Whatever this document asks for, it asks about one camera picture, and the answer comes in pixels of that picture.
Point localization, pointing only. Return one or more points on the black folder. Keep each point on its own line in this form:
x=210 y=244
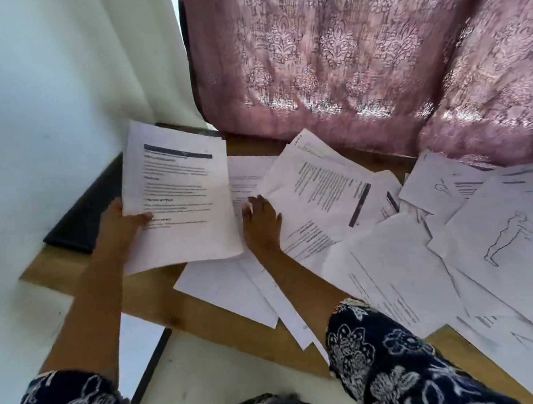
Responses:
x=88 y=218

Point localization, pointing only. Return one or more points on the white curtain lining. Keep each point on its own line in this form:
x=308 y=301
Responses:
x=149 y=52

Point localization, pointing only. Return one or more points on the person's right forearm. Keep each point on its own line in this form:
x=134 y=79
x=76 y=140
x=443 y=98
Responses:
x=301 y=284

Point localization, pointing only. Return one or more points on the person's left hand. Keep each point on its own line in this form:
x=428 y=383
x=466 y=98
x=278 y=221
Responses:
x=121 y=231

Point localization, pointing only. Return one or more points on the pink patterned curtain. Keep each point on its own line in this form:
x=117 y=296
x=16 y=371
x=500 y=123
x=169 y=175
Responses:
x=374 y=53

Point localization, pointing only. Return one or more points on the person's right hand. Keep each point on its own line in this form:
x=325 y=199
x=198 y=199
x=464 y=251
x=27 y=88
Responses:
x=263 y=229

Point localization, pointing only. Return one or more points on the black table leg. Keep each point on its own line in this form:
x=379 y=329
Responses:
x=147 y=375

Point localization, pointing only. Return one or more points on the person's left forearm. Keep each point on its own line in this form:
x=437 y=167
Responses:
x=91 y=310

